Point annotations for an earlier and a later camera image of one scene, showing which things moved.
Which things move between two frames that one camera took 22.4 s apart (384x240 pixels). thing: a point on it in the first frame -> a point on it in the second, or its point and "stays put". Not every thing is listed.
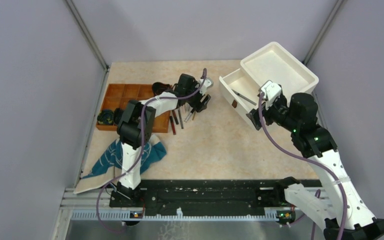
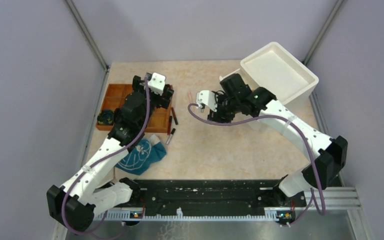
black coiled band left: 105,117 stays put
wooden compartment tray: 117,95 stays put
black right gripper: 281,100 -> 217,116
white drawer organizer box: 273,62 stays put
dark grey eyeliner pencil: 175,117 stays put
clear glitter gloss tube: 188,117 -> 170,136
